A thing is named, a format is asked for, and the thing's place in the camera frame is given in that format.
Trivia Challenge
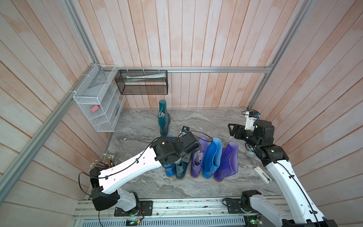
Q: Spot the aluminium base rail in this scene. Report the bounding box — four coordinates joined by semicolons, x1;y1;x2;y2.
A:
72;197;231;221

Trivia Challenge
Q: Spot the white wire wall shelf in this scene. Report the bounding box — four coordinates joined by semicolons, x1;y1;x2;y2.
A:
73;64;126;132

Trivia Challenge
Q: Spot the blue rain boot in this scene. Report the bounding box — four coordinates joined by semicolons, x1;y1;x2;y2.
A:
164;135;177;178
202;138;223;179

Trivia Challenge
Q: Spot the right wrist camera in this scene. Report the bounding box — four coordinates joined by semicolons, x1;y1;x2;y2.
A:
244;110;260;131

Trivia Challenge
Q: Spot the black mesh wall basket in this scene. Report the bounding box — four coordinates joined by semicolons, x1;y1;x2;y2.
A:
115;69;169;95

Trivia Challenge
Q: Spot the purple rain boot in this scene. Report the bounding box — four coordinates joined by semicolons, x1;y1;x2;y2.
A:
191;136;209;178
214;141;239;182

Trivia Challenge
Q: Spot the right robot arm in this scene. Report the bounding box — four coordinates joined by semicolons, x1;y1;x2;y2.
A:
228;119;337;227

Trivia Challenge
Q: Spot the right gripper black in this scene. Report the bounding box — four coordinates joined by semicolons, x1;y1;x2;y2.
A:
229;123;261;151

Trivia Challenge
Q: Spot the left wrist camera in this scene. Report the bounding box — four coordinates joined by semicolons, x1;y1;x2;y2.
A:
181;126;190;133

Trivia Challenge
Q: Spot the pink eraser block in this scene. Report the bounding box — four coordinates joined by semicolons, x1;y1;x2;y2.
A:
90;105;101;113

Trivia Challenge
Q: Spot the light blue box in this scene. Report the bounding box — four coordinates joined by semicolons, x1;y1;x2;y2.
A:
246;151;254;159

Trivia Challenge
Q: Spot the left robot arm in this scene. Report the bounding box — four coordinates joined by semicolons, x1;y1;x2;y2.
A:
89;132;201;213

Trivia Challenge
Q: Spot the teal rain boot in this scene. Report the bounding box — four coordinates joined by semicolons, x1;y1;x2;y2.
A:
175;161;189;180
157;99;171;136

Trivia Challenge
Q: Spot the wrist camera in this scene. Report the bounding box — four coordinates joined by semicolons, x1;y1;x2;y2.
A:
181;126;190;133
244;110;260;131

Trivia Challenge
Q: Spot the paper in black basket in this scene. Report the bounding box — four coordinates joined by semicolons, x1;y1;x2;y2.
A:
126;73;167;82

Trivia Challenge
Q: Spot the white remote device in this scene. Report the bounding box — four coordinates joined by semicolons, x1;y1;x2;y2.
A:
253;166;271;184

